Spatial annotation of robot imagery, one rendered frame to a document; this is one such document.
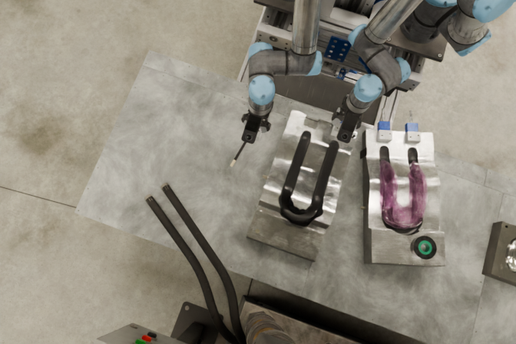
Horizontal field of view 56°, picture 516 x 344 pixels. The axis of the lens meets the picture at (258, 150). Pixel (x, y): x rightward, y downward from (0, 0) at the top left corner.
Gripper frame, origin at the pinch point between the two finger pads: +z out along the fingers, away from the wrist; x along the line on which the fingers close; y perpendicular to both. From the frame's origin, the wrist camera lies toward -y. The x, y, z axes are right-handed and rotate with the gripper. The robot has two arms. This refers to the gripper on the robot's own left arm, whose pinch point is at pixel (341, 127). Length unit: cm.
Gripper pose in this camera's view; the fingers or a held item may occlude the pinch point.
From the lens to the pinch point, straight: 179.3
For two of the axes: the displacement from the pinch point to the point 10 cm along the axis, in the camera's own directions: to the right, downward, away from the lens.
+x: -9.4, -3.4, 0.3
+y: 3.3, -9.0, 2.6
